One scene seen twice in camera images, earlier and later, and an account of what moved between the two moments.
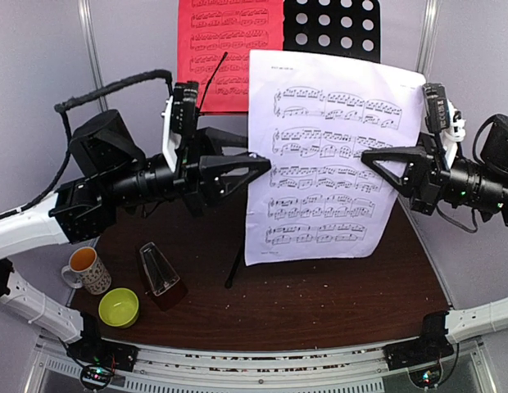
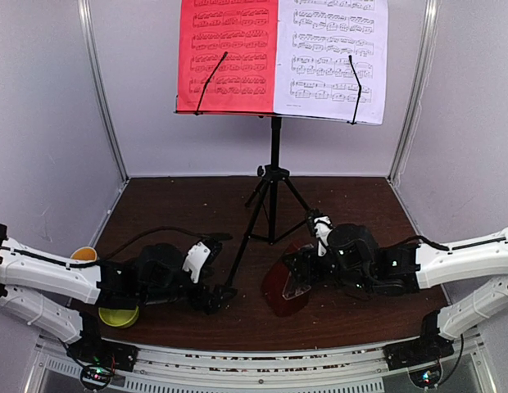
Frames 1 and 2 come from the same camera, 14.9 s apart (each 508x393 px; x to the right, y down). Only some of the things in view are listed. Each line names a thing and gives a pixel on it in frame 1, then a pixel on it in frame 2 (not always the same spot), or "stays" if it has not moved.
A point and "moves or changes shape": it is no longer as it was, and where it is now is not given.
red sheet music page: x=208 y=29 stays
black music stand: x=341 y=29 -> x=274 y=175
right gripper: x=423 y=173 -> x=306 y=264
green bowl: x=119 y=307 stays
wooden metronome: x=162 y=283 moves or changes shape
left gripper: x=203 y=162 -> x=213 y=302
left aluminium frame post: x=93 y=49 stays
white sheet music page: x=313 y=117 -> x=313 y=74
